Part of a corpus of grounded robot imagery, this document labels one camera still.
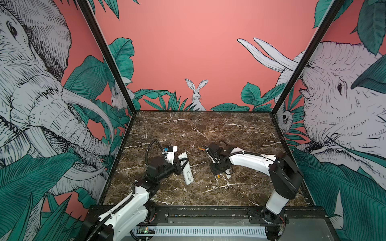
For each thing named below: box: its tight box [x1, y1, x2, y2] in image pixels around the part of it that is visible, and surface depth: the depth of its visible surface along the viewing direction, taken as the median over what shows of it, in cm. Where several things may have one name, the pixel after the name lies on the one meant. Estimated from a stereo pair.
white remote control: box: [177, 151, 195, 186], surface depth 80 cm
